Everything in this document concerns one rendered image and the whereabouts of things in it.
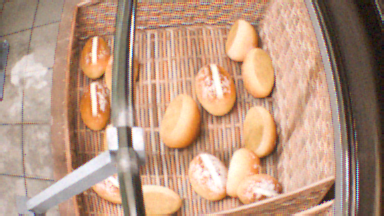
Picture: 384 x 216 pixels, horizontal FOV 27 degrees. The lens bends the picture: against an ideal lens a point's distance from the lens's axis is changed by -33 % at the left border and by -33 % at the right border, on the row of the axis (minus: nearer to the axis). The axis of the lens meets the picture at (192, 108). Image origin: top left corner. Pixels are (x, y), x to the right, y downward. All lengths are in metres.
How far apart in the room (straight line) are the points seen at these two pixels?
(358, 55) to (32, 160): 1.72
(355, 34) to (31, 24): 2.03
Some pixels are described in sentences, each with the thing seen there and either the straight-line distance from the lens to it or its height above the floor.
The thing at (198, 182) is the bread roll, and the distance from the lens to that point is 1.85.
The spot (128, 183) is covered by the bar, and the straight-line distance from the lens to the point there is 1.20.
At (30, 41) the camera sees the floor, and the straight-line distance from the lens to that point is 2.92.
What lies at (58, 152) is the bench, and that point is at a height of 0.58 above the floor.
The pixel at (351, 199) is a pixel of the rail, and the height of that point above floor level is 1.43.
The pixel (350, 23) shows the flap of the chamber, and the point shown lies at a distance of 1.08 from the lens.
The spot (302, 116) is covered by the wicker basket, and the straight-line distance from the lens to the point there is 1.82.
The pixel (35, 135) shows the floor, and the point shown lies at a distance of 2.69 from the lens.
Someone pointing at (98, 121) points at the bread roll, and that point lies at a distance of 1.93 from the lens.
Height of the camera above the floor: 2.20
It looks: 54 degrees down
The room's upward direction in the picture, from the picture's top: straight up
